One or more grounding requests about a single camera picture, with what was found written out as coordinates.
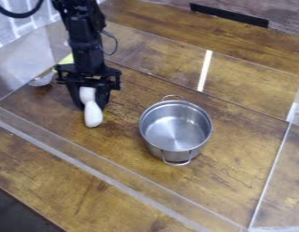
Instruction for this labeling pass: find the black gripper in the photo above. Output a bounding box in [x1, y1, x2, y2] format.
[53, 40, 124, 111]

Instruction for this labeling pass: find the white plush mushroom red cap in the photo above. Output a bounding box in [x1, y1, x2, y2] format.
[80, 87, 102, 128]

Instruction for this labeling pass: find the silver pot with handles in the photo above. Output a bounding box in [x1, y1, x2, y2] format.
[138, 94, 213, 166]

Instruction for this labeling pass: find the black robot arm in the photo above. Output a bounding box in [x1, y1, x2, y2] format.
[52, 0, 122, 110]

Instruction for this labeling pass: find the black strip on table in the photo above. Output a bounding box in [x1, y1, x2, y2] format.
[189, 3, 269, 28]

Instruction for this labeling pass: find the clear acrylic enclosure panel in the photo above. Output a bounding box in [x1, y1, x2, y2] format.
[0, 0, 72, 99]

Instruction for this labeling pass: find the black cable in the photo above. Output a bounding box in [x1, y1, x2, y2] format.
[0, 0, 45, 19]

